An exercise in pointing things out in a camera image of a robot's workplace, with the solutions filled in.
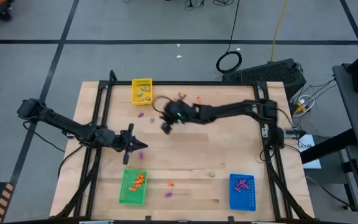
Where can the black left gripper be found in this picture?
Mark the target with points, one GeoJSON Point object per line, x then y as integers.
{"type": "Point", "coordinates": [107, 139]}

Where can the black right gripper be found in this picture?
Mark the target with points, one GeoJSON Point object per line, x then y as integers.
{"type": "Point", "coordinates": [176, 113]}

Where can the cream rounded toy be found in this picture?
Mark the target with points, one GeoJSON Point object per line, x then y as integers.
{"type": "Point", "coordinates": [210, 174]}

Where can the blue plastic basket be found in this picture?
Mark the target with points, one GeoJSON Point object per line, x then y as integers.
{"type": "Point", "coordinates": [244, 203]}

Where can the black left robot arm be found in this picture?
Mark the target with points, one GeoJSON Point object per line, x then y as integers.
{"type": "Point", "coordinates": [64, 123]}

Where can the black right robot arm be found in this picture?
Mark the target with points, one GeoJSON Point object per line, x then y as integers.
{"type": "Point", "coordinates": [235, 109]}

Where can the yellow plastic basket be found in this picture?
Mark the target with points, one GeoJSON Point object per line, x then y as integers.
{"type": "Point", "coordinates": [142, 82]}

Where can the green plastic basket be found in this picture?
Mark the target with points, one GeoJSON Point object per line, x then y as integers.
{"type": "Point", "coordinates": [129, 199]}

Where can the black computer tower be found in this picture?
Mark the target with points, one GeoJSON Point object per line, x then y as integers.
{"type": "Point", "coordinates": [266, 73]}

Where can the yellow power plug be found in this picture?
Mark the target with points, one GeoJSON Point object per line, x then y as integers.
{"type": "Point", "coordinates": [298, 108]}

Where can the white paper sheet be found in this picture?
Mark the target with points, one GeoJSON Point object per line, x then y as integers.
{"type": "Point", "coordinates": [306, 144]}

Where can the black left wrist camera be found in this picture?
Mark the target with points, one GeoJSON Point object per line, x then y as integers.
{"type": "Point", "coordinates": [121, 142]}

